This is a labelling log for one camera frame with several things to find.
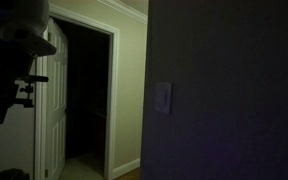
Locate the white wall rocker switch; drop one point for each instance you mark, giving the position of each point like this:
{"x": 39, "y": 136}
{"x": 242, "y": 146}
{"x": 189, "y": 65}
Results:
{"x": 163, "y": 98}

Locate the white door frame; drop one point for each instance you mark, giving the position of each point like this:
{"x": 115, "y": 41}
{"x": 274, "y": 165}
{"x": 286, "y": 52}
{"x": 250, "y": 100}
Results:
{"x": 112, "y": 100}

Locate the grey Franka robot arm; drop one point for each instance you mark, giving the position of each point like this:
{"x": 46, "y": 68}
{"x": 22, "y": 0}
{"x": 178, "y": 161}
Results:
{"x": 14, "y": 23}

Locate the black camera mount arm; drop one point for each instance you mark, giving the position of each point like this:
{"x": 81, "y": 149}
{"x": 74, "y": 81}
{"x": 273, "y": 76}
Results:
{"x": 26, "y": 100}

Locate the white baseboard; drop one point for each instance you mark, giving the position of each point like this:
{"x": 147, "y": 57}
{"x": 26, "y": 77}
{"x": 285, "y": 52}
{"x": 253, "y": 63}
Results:
{"x": 125, "y": 168}

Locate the white panelled door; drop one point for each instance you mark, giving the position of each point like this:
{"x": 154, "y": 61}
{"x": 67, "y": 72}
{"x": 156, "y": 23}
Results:
{"x": 57, "y": 110}

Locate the white crown molding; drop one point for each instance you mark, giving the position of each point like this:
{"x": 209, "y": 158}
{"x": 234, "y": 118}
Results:
{"x": 127, "y": 10}

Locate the black bar stereo camera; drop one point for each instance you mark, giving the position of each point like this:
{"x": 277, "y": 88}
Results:
{"x": 37, "y": 79}

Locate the metal door hinge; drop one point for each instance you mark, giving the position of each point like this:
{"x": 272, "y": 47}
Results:
{"x": 46, "y": 173}

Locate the dark bag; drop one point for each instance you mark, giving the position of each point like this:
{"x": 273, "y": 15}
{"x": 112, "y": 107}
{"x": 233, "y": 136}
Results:
{"x": 10, "y": 174}

